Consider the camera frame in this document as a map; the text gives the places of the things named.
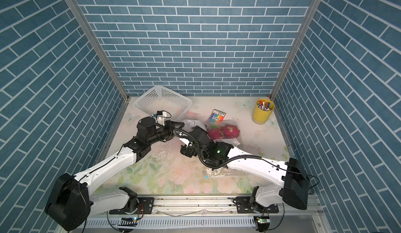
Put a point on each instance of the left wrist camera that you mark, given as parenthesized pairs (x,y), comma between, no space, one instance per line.
(162,114)

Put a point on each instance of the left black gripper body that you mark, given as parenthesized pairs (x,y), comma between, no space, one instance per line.
(165,132)

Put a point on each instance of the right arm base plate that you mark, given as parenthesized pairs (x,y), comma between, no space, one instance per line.
(246,205)

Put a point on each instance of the clear zip-top bag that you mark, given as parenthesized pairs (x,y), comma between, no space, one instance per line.
(223,172)
(192,120)

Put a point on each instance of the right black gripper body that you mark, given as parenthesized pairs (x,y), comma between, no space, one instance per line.
(187,149)

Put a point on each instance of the highlighter marker pack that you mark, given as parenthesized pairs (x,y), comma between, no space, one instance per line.
(216,116)

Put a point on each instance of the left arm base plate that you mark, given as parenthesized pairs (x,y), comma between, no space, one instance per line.
(140,206)

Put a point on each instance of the empty clear zip-top bag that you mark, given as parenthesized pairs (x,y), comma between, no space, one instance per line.
(223,172)

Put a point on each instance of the white plastic mesh basket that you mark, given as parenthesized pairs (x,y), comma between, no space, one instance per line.
(160,98)

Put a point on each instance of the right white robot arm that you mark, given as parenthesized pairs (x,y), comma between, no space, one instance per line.
(289,181)

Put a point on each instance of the pink dragon fruit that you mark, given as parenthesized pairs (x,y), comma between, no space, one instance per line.
(215,133)
(230,131)

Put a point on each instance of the yellow pen cup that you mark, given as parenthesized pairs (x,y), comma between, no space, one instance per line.
(263,109)

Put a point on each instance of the aluminium mounting rail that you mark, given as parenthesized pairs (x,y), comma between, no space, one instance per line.
(171,212)

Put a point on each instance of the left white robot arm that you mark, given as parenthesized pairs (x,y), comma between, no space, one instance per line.
(71,200)

